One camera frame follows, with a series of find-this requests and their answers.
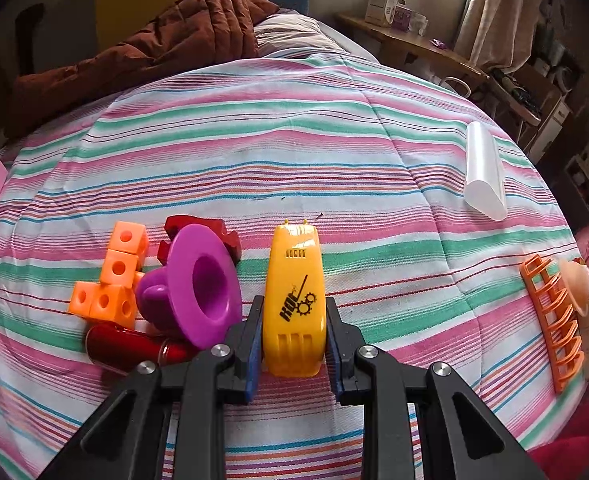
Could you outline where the yellow plastic toy case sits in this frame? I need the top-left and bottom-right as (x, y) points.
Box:
(262, 221), (327, 378)

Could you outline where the magenta plastic funnel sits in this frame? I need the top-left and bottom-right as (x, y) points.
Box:
(135, 248), (242, 349)

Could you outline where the red cylinder capsule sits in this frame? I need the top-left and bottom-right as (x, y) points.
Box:
(85, 322), (199, 374)

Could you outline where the orange cube block cluster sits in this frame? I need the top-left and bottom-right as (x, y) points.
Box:
(68, 221), (149, 330)

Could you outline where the red puzzle piece block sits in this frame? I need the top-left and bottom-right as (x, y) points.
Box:
(157, 214), (242, 266)

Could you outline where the person's hand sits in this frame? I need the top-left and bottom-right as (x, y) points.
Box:
(558, 260), (589, 318)

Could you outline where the striped bedspread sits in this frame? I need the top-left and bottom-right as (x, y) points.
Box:
(0, 49), (585, 479)

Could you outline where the white plastic tube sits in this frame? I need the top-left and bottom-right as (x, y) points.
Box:
(463, 122), (508, 221)

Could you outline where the orange plastic rack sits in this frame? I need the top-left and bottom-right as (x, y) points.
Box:
(520, 254), (585, 394)

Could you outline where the wooden side table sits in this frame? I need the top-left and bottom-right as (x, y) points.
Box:
(333, 13), (489, 90)

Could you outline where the white pillow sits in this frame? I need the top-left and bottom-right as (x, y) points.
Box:
(254, 12), (343, 56)

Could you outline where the purple small box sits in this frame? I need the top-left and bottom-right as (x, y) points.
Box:
(392, 3), (413, 32)

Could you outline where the white carton box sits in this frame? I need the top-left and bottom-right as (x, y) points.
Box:
(365, 0), (397, 26)

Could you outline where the rust brown quilt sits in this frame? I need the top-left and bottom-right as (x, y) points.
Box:
(4, 0), (280, 140)

